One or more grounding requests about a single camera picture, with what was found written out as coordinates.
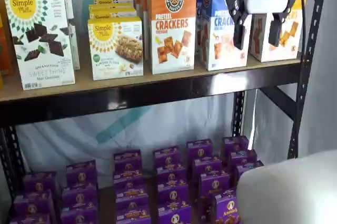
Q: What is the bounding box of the yellow pretzel crackers box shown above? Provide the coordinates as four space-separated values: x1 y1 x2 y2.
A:
248 0 311 63

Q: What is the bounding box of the blue white pretzel crackers box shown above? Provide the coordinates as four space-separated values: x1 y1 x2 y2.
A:
195 0 253 72

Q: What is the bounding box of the purple Annie's snack box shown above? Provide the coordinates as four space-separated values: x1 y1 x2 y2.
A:
156 164 187 186
153 145 183 169
22 171 60 196
60 206 100 224
222 135 250 157
157 203 192 224
233 161 264 183
228 150 258 169
157 181 190 206
195 189 241 224
115 202 151 224
8 211 54 224
186 139 214 161
65 160 98 187
13 190 55 216
61 184 100 209
198 172 232 196
114 185 150 207
113 150 143 175
113 170 145 191
192 156 223 177

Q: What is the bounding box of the Simple Mills almond bars box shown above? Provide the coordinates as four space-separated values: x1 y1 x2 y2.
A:
93 0 134 5
88 3 136 13
87 18 144 81
87 10 138 21

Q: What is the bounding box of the black metal shelf unit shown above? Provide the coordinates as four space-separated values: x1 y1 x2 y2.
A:
14 0 337 192

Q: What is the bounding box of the plain orange snack box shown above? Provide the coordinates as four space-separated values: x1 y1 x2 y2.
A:
0 0 17 89

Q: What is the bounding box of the black cable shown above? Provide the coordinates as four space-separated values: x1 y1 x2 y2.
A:
298 0 309 54

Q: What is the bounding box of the black metal shelf frame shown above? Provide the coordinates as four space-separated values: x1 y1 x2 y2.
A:
0 0 330 224

